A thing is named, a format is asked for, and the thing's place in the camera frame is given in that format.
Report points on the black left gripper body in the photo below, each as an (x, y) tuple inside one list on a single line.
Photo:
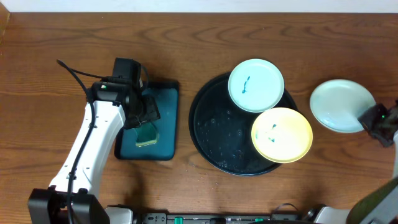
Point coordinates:
[(148, 111)]

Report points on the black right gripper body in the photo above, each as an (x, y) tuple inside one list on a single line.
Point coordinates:
[(375, 119)]

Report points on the green yellow sponge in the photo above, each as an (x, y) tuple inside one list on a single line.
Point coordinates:
[(147, 134)]

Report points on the light blue plate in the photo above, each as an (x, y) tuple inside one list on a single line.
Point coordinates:
[(337, 105), (256, 85)]

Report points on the yellow plate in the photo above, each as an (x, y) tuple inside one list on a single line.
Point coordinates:
[(281, 135)]

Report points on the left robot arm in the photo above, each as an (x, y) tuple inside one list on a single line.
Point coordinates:
[(72, 194)]

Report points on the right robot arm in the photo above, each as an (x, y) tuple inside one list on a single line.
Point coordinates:
[(380, 206)]

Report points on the black rectangular water tray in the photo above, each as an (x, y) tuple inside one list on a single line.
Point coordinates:
[(166, 97)]

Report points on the round black tray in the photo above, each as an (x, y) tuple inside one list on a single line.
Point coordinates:
[(221, 131)]

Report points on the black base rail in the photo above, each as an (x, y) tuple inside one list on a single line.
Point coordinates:
[(217, 218)]

